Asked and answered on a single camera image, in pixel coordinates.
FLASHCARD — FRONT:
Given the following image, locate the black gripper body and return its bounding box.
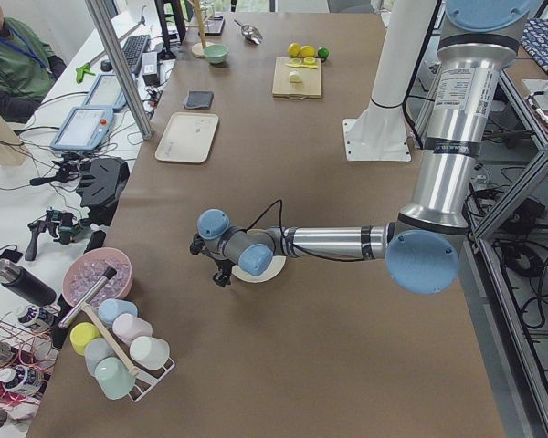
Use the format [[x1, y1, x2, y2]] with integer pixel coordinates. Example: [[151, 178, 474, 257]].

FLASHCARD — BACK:
[[189, 233, 233, 287]]

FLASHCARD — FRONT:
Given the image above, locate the white round plate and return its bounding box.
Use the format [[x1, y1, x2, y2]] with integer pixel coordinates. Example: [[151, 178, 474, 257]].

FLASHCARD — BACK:
[[232, 229, 287, 283]]

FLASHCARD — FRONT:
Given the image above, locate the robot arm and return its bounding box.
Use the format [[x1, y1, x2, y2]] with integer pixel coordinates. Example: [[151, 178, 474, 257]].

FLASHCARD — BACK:
[[190, 1, 532, 295]]

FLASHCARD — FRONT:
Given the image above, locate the cream rabbit tray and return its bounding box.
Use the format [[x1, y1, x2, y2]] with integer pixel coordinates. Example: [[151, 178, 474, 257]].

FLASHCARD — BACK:
[[155, 112, 219, 164]]

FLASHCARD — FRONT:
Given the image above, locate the black glass rack tray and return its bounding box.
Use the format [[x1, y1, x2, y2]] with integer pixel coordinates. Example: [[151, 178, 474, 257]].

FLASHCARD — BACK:
[[187, 16, 226, 37]]

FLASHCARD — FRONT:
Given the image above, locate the pale mint plastic cup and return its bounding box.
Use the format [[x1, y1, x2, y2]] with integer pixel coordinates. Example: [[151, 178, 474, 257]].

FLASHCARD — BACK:
[[130, 336, 170, 370]]

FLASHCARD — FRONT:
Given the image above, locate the pink plastic cup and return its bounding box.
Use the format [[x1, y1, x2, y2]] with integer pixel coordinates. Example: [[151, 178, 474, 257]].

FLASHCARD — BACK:
[[112, 313, 153, 346]]

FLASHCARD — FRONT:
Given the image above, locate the steel muddler black tip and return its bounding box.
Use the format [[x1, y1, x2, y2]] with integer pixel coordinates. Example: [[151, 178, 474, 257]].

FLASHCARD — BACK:
[[58, 266, 117, 329]]

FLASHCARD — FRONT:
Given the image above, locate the light blue plastic cup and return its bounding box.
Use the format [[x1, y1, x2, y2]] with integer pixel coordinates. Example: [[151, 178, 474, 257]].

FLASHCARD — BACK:
[[98, 298, 138, 328]]

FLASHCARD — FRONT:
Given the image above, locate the pink bowl of ice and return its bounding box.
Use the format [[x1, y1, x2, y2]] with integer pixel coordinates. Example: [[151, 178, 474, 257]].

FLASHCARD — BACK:
[[62, 247, 132, 307]]

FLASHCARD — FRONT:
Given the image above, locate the grey plastic cup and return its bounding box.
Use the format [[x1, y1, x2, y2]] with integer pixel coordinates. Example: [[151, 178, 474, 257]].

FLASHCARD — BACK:
[[84, 338, 116, 377]]

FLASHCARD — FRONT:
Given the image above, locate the green plastic cup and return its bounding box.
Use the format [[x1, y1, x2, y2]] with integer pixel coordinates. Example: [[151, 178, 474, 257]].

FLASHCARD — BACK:
[[94, 357, 135, 400]]

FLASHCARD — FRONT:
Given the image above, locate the yellow plastic cup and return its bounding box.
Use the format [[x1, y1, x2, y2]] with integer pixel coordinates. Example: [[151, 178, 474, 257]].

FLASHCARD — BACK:
[[69, 322, 101, 356]]

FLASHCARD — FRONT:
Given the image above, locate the grey folded cloth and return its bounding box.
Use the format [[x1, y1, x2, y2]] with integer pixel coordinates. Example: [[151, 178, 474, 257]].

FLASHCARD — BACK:
[[184, 90, 214, 110]]

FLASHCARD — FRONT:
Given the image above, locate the teach pendant near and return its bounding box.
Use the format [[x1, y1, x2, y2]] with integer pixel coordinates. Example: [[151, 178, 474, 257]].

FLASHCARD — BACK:
[[50, 106, 114, 151]]

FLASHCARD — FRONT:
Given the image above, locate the teach pendant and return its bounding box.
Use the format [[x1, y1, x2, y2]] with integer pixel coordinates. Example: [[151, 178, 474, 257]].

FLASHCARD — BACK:
[[50, 106, 114, 151], [83, 73, 127, 112]]

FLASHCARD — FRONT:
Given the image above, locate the wooden cutting board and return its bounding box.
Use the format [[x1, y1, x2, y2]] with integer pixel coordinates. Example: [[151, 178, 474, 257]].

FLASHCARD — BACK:
[[272, 57, 322, 99]]

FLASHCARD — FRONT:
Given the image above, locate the black thermos bottle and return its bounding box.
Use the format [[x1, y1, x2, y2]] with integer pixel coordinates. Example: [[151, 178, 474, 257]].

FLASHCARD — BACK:
[[0, 258, 57, 307]]

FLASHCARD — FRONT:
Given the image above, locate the teach pendant far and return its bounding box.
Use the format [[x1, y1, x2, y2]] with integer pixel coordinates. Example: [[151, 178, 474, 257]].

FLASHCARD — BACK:
[[83, 73, 127, 112]]

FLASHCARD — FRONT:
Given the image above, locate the green ceramic bowl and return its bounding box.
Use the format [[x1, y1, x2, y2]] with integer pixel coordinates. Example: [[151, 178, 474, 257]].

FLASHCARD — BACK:
[[204, 44, 229, 65]]

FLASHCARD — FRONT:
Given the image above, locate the yellow plastic knife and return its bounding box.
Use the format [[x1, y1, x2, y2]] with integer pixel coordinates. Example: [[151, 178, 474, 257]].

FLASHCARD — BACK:
[[285, 63, 319, 69]]

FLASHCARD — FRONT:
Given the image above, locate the wooden cup tree stand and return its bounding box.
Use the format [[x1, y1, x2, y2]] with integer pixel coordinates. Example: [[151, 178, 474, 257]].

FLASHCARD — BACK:
[[187, 0, 212, 58]]

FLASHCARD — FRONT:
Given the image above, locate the lemon half near lime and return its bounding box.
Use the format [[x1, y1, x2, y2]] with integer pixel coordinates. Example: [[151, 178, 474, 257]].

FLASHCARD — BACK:
[[302, 57, 317, 66]]

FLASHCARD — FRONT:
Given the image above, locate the whole lemon outer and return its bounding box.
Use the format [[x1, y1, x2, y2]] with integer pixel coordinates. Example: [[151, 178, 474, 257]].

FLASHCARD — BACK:
[[288, 43, 301, 58]]

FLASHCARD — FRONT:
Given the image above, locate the whole lemon near lime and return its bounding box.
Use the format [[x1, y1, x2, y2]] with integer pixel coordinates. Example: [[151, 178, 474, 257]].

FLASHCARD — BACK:
[[299, 45, 318, 58]]

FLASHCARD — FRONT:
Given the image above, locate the steel ice scoop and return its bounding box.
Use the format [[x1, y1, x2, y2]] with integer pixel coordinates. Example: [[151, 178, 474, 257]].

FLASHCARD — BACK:
[[234, 18, 262, 46]]

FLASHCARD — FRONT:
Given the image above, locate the green lime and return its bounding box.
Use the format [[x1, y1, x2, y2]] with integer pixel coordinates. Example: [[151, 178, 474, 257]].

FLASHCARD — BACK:
[[317, 47, 330, 62]]

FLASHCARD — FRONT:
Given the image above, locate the black keyboard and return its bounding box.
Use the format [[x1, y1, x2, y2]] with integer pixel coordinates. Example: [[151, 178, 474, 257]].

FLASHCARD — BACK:
[[122, 35, 150, 76]]

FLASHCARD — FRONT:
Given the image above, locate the seated person green shirt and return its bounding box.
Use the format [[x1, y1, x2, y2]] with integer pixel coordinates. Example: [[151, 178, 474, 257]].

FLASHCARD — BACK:
[[0, 6, 67, 123]]

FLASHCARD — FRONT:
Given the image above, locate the white wire cup rack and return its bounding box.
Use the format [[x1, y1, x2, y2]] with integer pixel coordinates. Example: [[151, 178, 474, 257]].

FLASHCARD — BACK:
[[82, 304, 176, 402]]

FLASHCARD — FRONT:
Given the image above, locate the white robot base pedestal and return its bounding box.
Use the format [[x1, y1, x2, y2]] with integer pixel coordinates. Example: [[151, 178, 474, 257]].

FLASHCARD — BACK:
[[343, 0, 440, 162]]

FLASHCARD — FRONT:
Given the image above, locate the aluminium frame post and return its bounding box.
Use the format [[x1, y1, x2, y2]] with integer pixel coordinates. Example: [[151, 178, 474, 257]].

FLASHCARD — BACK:
[[85, 0, 153, 141]]

